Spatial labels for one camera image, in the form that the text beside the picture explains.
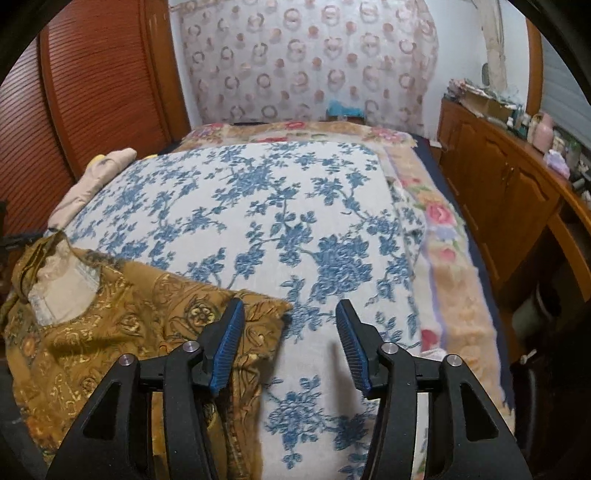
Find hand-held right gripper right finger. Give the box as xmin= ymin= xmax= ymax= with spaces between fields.
xmin=335 ymin=299 xmax=520 ymax=480

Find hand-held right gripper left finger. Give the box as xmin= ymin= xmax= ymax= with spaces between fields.
xmin=46 ymin=298 xmax=245 ymax=480

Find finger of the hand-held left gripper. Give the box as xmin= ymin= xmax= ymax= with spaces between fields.
xmin=0 ymin=233 xmax=40 ymax=250

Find brown patterned garment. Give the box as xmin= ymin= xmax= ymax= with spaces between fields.
xmin=0 ymin=231 xmax=293 ymax=480

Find beige cloth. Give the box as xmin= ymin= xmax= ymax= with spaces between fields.
xmin=48 ymin=148 xmax=138 ymax=224

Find yellow plush toy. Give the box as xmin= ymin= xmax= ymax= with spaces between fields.
xmin=90 ymin=154 xmax=155 ymax=167

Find pink floral blanket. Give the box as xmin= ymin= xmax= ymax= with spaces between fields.
xmin=182 ymin=121 xmax=515 ymax=416

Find blue floral bed sheet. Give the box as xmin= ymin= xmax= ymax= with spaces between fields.
xmin=48 ymin=141 xmax=462 ymax=480

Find wooden louvred wardrobe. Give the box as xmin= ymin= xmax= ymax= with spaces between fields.
xmin=0 ymin=0 xmax=192 ymax=241

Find white waste bin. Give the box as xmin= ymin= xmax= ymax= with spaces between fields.
xmin=510 ymin=288 xmax=555 ymax=337

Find wooden sideboard cabinet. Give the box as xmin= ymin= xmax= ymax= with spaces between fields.
xmin=436 ymin=95 xmax=591 ymax=296

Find teal cloth bundle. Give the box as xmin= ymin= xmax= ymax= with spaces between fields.
xmin=327 ymin=99 xmax=365 ymax=121

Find purple tissue box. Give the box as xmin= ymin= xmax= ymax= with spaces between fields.
xmin=545 ymin=150 xmax=571 ymax=178

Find cardboard box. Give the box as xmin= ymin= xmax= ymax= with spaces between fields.
xmin=457 ymin=88 xmax=513 ymax=118

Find pink thermos bottle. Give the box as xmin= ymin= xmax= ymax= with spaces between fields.
xmin=536 ymin=112 xmax=555 ymax=153

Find row of cosmetic bottles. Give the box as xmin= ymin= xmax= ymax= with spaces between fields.
xmin=508 ymin=108 xmax=591 ymax=185

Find pile of cluttered papers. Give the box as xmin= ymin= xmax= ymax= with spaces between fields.
xmin=445 ymin=78 xmax=525 ymax=100

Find cream tied side curtain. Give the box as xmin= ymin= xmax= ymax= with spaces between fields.
xmin=480 ymin=0 xmax=513 ymax=93

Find grey window blind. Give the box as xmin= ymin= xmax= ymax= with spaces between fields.
xmin=538 ymin=37 xmax=591 ymax=148

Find ring-patterned sheer curtain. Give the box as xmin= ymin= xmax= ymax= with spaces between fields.
xmin=178 ymin=0 xmax=439 ymax=132

